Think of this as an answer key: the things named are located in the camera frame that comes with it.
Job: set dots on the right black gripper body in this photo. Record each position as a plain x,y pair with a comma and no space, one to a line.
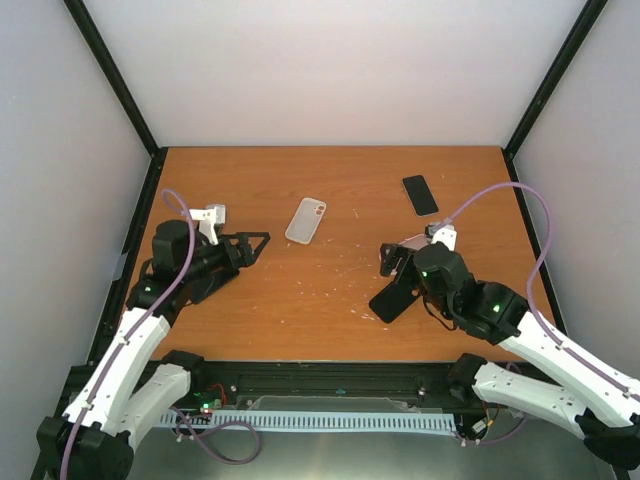
405,270

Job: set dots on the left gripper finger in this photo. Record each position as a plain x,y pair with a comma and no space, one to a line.
251,251
254,240

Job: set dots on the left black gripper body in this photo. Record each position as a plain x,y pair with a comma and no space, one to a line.
229,258

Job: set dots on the clear white phone case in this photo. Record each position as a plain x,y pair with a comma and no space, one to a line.
305,221

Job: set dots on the black phone case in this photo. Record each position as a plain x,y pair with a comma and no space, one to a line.
395,298

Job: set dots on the black phone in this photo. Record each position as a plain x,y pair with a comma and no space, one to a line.
420,195
207,286

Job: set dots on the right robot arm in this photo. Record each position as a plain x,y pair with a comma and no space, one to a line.
585,396

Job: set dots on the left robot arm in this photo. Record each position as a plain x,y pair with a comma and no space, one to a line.
99,432

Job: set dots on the clear pink phone case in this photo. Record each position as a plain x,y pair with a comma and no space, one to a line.
416,242

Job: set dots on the left controller board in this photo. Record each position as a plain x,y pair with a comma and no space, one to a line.
211,398

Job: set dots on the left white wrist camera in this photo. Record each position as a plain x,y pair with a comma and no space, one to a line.
212,220

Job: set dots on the black aluminium frame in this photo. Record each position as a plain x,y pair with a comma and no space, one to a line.
418,383

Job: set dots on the light blue cable duct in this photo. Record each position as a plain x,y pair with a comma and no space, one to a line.
332,422

